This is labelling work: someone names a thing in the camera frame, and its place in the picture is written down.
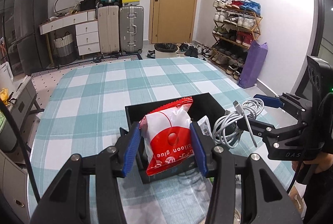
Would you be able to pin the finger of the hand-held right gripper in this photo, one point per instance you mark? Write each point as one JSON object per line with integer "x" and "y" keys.
{"x": 257, "y": 127}
{"x": 268, "y": 101}

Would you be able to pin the collection of racked sneakers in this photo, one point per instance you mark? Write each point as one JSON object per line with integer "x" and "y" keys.
{"x": 234, "y": 36}

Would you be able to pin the person's right forearm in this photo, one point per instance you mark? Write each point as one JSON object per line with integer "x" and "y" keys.
{"x": 320, "y": 200}

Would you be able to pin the purple fabric bag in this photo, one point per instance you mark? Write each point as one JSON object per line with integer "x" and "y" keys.
{"x": 253, "y": 65}

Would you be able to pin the beige hard suitcase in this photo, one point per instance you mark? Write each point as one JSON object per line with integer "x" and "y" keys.
{"x": 109, "y": 31}

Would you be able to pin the yellow black shoe box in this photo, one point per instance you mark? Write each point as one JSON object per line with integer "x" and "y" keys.
{"x": 131, "y": 2}

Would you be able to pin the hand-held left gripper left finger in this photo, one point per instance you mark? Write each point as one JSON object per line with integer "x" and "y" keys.
{"x": 131, "y": 151}

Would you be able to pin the trash bin with black liner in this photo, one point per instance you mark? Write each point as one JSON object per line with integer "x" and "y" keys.
{"x": 165, "y": 48}

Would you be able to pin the red white plastic packet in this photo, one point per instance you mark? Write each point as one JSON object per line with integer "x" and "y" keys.
{"x": 169, "y": 140}

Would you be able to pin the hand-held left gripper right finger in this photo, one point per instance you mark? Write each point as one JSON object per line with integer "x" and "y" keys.
{"x": 199, "y": 151}

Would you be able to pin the woven laundry basket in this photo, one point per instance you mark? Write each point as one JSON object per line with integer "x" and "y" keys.
{"x": 64, "y": 49}

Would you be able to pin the grey refrigerator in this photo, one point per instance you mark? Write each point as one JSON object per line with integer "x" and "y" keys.
{"x": 31, "y": 31}

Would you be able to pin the yellow plastic bag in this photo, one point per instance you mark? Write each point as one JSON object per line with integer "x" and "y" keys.
{"x": 4, "y": 95}

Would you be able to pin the person's right hand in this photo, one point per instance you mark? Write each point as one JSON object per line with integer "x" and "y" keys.
{"x": 325, "y": 165}

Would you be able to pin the wooden shoe rack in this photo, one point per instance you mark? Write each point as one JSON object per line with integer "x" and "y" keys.
{"x": 256, "y": 31}

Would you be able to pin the scattered shoes group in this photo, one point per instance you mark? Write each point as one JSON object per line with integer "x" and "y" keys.
{"x": 192, "y": 51}

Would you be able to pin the silver hard suitcase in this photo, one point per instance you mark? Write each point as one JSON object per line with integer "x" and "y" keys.
{"x": 131, "y": 31}

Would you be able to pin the grey side table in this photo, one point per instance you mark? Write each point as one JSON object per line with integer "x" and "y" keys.
{"x": 20, "y": 101}

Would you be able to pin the white medicine packet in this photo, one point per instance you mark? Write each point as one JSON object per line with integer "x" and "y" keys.
{"x": 204, "y": 126}

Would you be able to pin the black cardboard box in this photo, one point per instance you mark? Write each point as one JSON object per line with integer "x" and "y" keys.
{"x": 158, "y": 107}

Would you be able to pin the white desk with drawers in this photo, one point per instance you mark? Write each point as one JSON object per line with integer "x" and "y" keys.
{"x": 87, "y": 36}

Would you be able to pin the teal plaid tablecloth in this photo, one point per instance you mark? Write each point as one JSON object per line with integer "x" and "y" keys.
{"x": 104, "y": 96}

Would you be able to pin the dark glass cabinet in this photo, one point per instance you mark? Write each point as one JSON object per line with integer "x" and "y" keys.
{"x": 6, "y": 18}

